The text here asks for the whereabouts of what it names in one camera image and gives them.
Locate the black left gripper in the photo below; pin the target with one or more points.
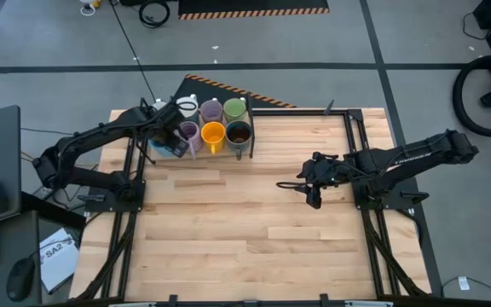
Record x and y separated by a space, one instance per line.
169 123

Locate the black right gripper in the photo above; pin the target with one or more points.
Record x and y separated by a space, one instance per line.
328 172

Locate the light blue mug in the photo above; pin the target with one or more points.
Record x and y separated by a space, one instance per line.
159 149

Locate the plain lilac mug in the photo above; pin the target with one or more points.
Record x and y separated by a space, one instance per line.
191 133

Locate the yellow mug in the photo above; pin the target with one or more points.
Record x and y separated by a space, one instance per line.
213 134

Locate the purple ribbed mug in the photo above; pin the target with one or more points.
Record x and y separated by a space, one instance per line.
211 111

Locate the dark speckled teal brown mug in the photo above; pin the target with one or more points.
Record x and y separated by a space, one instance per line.
238 134

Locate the green ribbed mug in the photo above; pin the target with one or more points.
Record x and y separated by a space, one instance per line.
234 108

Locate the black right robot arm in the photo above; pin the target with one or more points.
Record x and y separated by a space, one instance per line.
420 155

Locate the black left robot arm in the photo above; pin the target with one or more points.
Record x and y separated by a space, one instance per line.
92 134

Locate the black hazard-striped floor mat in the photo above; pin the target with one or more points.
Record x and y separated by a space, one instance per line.
250 6
203 91

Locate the white printed booklet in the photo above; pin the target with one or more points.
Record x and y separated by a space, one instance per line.
58 260

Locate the orange black vacuum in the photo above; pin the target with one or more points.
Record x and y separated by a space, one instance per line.
458 96

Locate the white paper tag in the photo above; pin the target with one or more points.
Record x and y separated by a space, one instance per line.
463 283

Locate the dark grey desk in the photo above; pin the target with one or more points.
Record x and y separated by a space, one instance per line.
7 239

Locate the black computer mouse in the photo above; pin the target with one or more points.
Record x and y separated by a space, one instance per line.
19 277

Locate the wooden shelf with black frame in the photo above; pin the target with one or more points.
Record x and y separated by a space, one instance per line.
211 157

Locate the black aluminium table frame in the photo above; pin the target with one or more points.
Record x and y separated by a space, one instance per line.
296 112

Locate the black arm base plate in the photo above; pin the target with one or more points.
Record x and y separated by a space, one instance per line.
411 197
100 204

